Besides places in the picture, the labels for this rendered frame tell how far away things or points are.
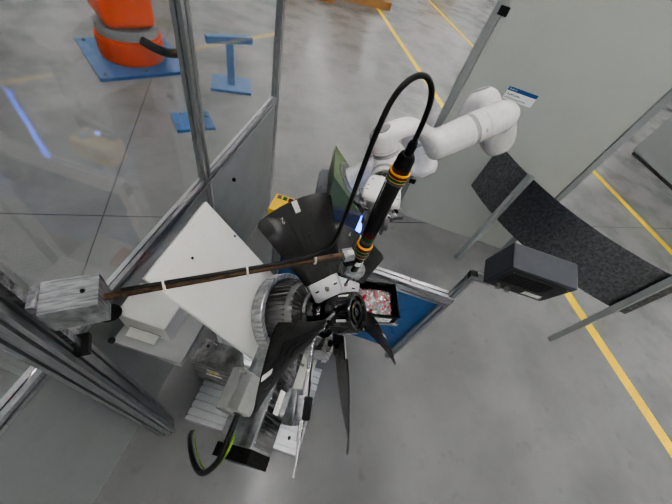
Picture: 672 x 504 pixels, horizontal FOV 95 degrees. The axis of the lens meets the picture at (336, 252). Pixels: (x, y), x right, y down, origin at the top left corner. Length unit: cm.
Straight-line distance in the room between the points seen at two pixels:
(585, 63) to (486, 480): 252
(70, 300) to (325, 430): 159
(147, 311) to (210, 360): 27
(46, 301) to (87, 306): 7
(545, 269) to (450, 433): 131
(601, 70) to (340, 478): 277
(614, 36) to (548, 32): 34
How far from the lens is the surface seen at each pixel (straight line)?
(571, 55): 255
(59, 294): 76
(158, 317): 117
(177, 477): 203
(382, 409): 216
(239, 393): 86
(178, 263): 82
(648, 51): 268
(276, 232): 80
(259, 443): 87
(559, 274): 142
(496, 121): 103
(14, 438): 127
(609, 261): 258
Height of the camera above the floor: 200
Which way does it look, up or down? 51 degrees down
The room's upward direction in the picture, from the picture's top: 20 degrees clockwise
